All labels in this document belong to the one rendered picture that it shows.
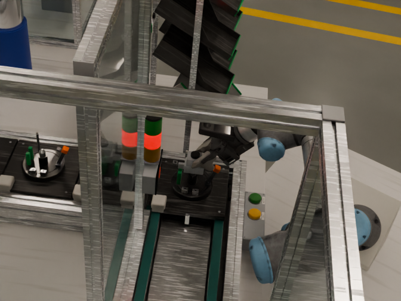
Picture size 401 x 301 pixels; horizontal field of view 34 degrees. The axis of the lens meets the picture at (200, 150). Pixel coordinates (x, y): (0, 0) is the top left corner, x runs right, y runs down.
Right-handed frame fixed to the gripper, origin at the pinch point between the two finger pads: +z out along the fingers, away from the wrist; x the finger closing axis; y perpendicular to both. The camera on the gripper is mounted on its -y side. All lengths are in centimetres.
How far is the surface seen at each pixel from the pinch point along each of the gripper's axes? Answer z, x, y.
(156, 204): 14.5, -12.0, -0.6
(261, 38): 63, 250, 96
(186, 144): 11.5, 19.4, 5.0
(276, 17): 56, 281, 104
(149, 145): -9.9, -21.4, -24.0
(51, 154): 39.3, 4.2, -29.6
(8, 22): 45, 54, -63
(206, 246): 8.7, -20.4, 17.3
